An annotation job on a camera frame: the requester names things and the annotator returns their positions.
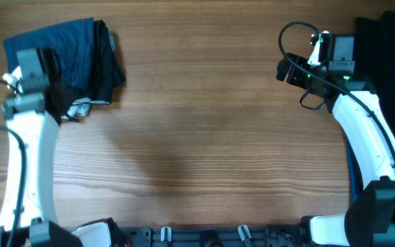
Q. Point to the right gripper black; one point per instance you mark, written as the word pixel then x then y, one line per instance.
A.
pixel 294 77

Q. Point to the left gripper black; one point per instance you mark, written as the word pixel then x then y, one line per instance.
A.
pixel 68 92

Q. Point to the blue denim shorts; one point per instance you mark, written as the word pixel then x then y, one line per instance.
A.
pixel 72 41

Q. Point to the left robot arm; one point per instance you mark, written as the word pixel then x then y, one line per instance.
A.
pixel 33 114

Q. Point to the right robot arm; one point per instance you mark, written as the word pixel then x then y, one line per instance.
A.
pixel 330 74

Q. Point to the black folded garment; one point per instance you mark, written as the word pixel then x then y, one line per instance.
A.
pixel 106 68

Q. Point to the black polo shirt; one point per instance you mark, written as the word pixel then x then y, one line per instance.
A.
pixel 375 57

